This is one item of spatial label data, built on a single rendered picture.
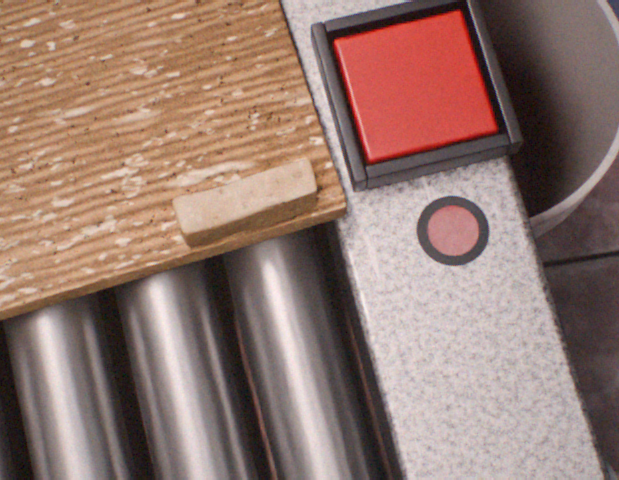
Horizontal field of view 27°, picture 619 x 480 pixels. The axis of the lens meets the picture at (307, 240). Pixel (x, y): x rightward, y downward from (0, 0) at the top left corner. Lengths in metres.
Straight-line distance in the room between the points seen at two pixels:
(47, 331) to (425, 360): 0.16
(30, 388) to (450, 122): 0.21
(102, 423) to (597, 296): 1.04
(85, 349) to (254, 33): 0.15
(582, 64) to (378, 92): 0.76
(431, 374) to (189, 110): 0.15
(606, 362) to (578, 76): 0.36
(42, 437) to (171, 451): 0.05
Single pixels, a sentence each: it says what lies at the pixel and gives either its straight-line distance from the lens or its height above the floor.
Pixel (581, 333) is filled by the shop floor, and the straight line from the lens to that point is 1.52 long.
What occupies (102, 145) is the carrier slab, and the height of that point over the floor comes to 0.94.
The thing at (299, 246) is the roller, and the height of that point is 0.92.
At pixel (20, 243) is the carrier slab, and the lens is 0.55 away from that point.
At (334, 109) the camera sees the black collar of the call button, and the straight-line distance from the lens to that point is 0.56.
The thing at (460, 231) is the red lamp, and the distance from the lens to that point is 0.57.
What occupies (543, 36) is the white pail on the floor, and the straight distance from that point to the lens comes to 1.35.
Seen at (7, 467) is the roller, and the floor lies 0.91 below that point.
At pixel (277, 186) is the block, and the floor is 0.96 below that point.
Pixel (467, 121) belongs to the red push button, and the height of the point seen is 0.93.
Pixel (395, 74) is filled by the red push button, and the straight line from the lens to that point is 0.57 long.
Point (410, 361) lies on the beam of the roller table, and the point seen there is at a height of 0.92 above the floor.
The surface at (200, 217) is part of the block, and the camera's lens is 0.51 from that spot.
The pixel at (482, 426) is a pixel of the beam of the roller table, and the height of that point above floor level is 0.92.
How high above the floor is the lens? 1.46
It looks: 75 degrees down
